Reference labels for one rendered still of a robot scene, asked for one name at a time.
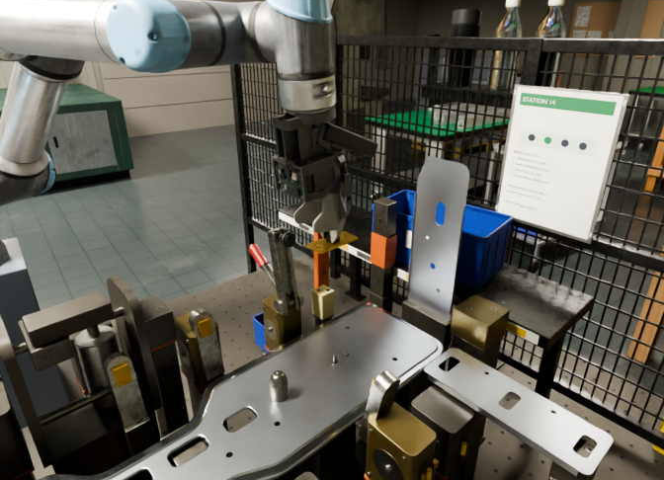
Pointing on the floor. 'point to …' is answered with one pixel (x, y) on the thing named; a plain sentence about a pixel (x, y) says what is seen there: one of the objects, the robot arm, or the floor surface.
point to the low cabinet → (87, 138)
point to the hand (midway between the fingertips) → (331, 230)
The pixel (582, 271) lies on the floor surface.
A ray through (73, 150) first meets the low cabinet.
